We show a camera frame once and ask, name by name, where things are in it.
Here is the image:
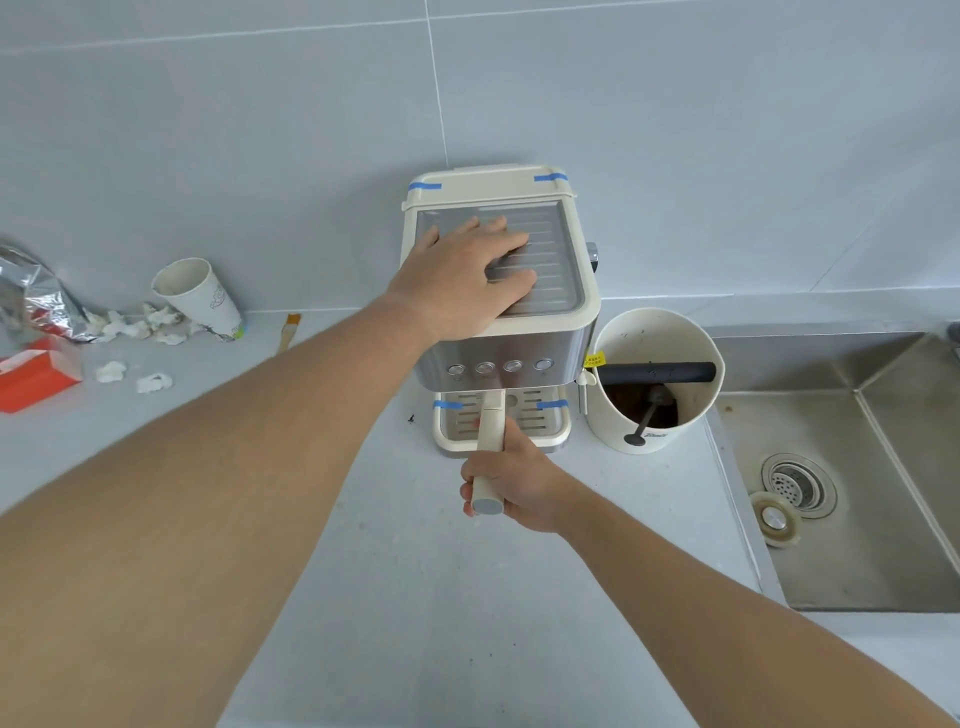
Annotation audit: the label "person's left hand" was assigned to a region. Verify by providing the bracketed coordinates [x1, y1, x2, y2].
[382, 215, 540, 346]

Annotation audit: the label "person's right hand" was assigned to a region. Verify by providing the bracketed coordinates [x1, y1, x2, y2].
[459, 416, 579, 535]

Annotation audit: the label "cream handled portafilter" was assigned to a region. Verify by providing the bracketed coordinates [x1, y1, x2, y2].
[470, 391, 511, 517]

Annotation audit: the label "cream espresso machine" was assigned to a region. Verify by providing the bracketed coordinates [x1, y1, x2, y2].
[399, 163, 603, 459]

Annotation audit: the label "person's left forearm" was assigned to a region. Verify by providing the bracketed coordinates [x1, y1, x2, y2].
[0, 296, 444, 728]

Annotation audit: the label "person's right forearm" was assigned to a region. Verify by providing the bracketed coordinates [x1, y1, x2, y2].
[554, 479, 960, 728]

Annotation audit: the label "thin black brush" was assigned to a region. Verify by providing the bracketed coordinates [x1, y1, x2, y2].
[623, 386, 669, 449]

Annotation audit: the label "cream knock box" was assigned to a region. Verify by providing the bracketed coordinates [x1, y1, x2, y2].
[583, 307, 727, 456]

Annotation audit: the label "cream round sink plug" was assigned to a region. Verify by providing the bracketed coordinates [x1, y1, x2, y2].
[749, 491, 802, 549]

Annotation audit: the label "white paper cup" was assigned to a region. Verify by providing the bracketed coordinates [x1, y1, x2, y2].
[151, 257, 246, 343]

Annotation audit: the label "steel sink drain strainer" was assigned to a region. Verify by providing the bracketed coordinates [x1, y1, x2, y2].
[759, 452, 839, 521]

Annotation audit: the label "stainless steel double sink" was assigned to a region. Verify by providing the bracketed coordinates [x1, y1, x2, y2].
[704, 322, 960, 615]

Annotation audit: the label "scattered crumpled white tissue pieces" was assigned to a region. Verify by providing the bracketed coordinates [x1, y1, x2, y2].
[82, 299, 211, 397]

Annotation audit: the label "silver foil bag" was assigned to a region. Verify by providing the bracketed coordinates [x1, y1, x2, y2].
[0, 241, 99, 346]

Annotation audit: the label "red cardboard box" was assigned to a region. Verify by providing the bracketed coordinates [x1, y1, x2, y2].
[0, 335, 84, 415]

